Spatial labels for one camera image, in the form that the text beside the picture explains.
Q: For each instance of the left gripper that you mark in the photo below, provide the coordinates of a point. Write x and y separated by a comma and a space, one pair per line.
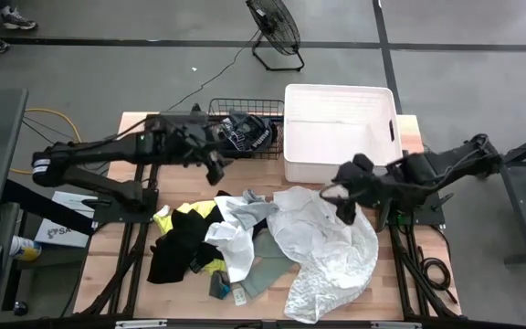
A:
194, 141

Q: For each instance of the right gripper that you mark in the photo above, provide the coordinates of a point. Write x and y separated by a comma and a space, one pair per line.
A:
372, 187

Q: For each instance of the black Puma underwear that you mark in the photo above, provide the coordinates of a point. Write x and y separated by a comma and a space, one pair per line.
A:
233, 134

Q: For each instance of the black cloth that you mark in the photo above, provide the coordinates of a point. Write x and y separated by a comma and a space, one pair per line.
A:
222, 193
176, 247

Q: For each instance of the yellow cloth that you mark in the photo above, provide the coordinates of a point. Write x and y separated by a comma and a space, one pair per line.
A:
203, 208

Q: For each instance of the large white patterned shirt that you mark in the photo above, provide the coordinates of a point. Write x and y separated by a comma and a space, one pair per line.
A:
331, 260

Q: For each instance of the light grey cloth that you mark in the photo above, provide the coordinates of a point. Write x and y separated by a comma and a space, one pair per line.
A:
251, 212

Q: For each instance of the olive grey cloth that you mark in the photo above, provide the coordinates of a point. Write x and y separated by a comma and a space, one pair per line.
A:
267, 269

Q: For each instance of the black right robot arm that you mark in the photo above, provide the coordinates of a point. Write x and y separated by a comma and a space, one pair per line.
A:
455, 164

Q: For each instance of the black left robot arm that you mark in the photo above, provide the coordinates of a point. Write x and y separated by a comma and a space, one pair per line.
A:
108, 153

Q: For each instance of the white perforated plastic bin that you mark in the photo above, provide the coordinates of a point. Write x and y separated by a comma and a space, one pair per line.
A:
336, 137

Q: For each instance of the small white cloth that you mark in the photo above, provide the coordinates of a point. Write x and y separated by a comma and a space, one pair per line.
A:
162, 212

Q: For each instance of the small grey teal cloth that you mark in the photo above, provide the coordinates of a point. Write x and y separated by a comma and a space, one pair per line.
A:
219, 285

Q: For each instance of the black floor fan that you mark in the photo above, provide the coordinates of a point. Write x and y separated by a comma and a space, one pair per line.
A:
274, 25

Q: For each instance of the white paper tag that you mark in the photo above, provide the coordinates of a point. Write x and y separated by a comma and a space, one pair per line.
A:
239, 297

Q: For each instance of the black metal table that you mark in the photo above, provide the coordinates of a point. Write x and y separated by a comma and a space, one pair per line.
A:
518, 208

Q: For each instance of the white printed cardboard box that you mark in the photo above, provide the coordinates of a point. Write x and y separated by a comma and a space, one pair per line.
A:
62, 235

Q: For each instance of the black desk strut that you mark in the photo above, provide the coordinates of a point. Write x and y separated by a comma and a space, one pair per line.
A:
48, 208

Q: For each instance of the white yellow spray can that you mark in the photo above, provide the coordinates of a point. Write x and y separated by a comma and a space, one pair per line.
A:
25, 249

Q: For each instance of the small black knob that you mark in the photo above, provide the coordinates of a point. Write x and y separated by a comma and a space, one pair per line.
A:
20, 308

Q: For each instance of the black camera post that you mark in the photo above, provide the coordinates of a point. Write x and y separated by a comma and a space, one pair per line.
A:
195, 109

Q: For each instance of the black aluminium support frame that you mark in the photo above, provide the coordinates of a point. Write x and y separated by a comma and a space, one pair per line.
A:
401, 274
131, 274

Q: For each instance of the silver bracket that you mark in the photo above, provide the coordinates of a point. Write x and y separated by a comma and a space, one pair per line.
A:
142, 324
395, 325

